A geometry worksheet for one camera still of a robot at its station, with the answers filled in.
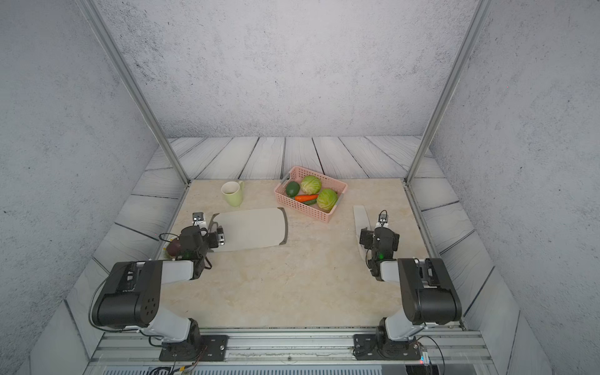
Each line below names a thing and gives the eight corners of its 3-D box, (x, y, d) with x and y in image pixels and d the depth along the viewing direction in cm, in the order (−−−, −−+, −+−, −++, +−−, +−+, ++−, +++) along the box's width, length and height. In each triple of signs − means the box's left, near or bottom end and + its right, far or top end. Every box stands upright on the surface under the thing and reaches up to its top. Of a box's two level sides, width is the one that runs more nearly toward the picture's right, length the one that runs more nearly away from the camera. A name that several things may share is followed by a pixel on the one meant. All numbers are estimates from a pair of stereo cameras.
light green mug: (225, 206, 112) (219, 193, 105) (229, 193, 118) (223, 179, 111) (243, 206, 112) (238, 193, 105) (246, 193, 118) (241, 179, 111)
